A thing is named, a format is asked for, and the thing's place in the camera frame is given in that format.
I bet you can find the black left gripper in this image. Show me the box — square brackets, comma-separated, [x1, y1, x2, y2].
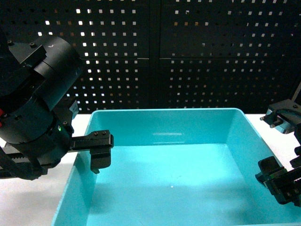
[0, 97, 114, 180]

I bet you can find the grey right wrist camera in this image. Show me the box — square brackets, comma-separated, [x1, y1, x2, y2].
[260, 99, 301, 134]

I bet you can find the black perforated panel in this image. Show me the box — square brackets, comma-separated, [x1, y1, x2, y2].
[0, 0, 301, 113]

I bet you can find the teal plastic bin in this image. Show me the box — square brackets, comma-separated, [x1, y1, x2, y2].
[52, 108, 301, 226]

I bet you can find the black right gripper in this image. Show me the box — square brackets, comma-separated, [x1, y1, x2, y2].
[255, 146, 301, 207]

